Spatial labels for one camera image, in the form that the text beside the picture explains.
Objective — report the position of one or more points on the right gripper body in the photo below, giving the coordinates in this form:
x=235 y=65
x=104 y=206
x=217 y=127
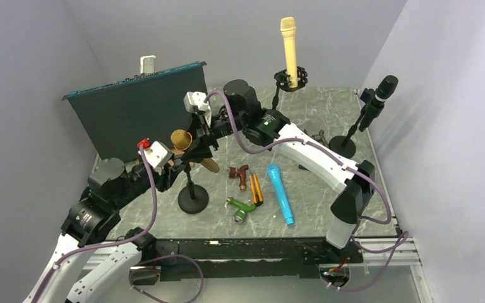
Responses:
x=221 y=124

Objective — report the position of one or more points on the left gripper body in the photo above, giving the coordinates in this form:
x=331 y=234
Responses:
x=163 y=180

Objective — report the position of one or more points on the dark teal rack unit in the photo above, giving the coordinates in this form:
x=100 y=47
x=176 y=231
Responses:
x=118 y=115

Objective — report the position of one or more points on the black round base stand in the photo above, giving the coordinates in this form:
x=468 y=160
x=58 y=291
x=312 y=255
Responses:
x=192 y=199

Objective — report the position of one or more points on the brown wooden handle tool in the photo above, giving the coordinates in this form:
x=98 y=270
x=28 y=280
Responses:
x=239 y=173

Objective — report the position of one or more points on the cream microphone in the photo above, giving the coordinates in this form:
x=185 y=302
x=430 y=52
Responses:
x=288 y=32

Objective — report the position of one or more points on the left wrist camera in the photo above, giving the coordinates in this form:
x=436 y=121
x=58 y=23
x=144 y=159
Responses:
x=156 y=154

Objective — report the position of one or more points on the blue microphone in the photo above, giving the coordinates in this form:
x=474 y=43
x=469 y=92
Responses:
x=274 y=174

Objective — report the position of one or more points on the black clip mic stand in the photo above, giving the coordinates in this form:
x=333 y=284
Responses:
x=343 y=144

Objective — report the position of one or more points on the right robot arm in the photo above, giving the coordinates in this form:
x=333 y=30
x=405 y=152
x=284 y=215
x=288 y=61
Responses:
x=236 y=110

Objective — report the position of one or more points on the black microphone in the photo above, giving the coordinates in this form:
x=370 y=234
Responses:
x=374 y=100

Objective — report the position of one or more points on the white bracket behind rack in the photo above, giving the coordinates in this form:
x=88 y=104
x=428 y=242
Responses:
x=147 y=64

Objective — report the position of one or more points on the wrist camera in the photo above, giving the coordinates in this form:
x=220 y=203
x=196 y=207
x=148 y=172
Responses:
x=156 y=154
x=195 y=101

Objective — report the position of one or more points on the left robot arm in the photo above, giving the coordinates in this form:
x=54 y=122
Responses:
x=110 y=188

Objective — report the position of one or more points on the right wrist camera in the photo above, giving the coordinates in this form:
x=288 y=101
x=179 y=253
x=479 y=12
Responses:
x=195 y=101

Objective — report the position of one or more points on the green handle tool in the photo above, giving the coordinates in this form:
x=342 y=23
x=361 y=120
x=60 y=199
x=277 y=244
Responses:
x=242 y=209

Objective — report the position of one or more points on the black shock mount stand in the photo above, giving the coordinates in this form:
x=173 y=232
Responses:
x=288 y=83

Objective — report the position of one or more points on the gold brown microphone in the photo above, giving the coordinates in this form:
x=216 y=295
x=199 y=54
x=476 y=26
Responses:
x=182 y=140

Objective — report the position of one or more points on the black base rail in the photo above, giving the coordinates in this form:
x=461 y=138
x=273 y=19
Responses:
x=177 y=259

